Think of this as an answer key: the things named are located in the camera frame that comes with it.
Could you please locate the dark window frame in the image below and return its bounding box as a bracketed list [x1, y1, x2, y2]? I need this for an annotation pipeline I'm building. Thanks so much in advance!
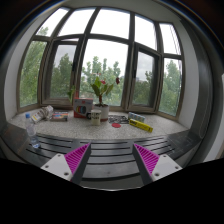
[17, 6, 183, 119]

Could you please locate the red round coaster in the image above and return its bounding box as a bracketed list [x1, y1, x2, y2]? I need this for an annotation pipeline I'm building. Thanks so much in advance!
[112, 123, 121, 128]

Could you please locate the clear plastic water bottle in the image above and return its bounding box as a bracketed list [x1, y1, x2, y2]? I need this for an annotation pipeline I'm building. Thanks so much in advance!
[25, 113, 40, 148]

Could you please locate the dark colourful book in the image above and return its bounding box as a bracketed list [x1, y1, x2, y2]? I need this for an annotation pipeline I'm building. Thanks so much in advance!
[51, 112, 68, 122]

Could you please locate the white wrapped package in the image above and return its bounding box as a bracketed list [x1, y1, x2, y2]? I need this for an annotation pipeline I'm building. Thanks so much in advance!
[31, 105, 54, 123]

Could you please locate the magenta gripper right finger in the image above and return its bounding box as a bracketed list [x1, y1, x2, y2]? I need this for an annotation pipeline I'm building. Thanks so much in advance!
[133, 144, 182, 185]

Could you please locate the yellow long box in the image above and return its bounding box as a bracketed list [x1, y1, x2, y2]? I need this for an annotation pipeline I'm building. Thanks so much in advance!
[129, 119, 153, 132]

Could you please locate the potted plant in white pot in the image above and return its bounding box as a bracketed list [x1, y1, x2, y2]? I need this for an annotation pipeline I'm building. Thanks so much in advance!
[91, 77, 120, 122]

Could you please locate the white ceramic mug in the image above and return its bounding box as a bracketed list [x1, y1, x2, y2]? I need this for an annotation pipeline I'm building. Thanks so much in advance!
[87, 109, 101, 126]

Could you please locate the light blue small box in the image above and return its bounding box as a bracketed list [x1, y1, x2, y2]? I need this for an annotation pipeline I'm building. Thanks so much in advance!
[128, 112, 145, 123]

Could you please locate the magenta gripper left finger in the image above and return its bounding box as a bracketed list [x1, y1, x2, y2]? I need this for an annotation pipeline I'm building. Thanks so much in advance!
[42, 143, 91, 185]

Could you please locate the red white filament box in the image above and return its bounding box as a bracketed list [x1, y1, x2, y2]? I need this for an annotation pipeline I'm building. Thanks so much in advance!
[73, 98, 93, 118]

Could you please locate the black patterned mat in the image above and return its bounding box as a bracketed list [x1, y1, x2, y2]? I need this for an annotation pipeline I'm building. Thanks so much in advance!
[108, 115, 129, 124]

